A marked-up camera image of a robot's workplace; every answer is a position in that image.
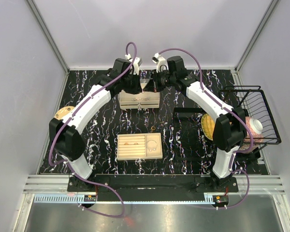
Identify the black wire dish rack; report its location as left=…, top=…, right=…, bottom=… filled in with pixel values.
left=218, top=85, right=281, bottom=145

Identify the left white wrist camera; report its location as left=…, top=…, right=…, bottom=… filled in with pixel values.
left=125, top=53, right=142, bottom=75

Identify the pearl bracelet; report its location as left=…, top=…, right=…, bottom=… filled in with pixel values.
left=146, top=140, right=158, bottom=152

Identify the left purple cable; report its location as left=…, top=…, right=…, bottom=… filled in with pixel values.
left=49, top=42, right=139, bottom=216

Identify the purple cable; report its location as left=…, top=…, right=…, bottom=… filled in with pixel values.
left=49, top=42, right=139, bottom=216
left=158, top=48, right=255, bottom=209

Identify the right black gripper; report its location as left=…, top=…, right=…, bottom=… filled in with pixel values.
left=143, top=69, right=175, bottom=93

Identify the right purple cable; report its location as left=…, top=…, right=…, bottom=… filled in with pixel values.
left=158, top=48, right=255, bottom=209

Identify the yellow woven bamboo plate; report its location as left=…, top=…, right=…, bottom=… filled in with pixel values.
left=201, top=114, right=215, bottom=141

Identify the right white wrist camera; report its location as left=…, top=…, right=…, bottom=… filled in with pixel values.
left=152, top=53, right=168, bottom=73

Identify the front beige ring tray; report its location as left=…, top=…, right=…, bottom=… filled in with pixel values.
left=116, top=133, right=163, bottom=161

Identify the beige jewelry drawer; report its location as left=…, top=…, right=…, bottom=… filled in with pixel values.
left=118, top=91, right=160, bottom=110

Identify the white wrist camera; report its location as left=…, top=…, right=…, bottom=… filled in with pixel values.
left=125, top=53, right=142, bottom=75
left=152, top=53, right=168, bottom=73

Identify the white pink patterned bowl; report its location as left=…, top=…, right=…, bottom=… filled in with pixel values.
left=239, top=116, right=263, bottom=151

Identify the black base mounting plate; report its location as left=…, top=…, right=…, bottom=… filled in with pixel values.
left=67, top=173, right=240, bottom=194

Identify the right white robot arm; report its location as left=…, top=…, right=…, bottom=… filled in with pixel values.
left=144, top=53, right=247, bottom=192

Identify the yellow patterned plate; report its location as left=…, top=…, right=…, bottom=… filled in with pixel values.
left=54, top=106, right=74, bottom=120

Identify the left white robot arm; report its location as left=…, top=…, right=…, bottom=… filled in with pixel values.
left=48, top=55, right=142, bottom=191

